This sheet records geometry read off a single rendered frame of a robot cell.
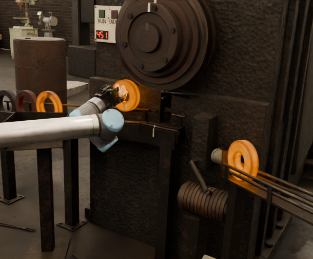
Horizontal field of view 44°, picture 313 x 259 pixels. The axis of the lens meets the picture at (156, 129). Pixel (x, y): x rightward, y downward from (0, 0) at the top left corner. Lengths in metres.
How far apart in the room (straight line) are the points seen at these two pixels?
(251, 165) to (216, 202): 0.25
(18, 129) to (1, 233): 1.08
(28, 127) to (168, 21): 0.68
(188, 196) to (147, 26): 0.72
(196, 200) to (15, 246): 1.08
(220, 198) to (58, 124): 0.69
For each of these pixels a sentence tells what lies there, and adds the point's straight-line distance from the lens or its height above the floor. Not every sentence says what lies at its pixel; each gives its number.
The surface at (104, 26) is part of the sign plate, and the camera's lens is 2.06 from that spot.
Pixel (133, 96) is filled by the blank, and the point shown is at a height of 0.83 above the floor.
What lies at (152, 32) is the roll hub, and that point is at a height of 1.14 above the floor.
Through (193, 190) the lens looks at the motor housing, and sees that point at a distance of 1.62.
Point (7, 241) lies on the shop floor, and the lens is 2.32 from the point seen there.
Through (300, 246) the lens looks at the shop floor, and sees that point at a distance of 2.40.
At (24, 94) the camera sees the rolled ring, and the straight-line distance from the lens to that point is 2.38.
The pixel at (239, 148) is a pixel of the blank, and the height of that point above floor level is 0.76.
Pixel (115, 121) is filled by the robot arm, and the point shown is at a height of 0.81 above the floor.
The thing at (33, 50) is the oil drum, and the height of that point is 0.78.
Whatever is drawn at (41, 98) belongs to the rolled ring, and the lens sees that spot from 2.28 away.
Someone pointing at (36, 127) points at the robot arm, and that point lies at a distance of 1.43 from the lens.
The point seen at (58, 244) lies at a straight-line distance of 2.22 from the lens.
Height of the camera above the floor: 1.21
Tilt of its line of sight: 17 degrees down
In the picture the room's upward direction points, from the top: 3 degrees clockwise
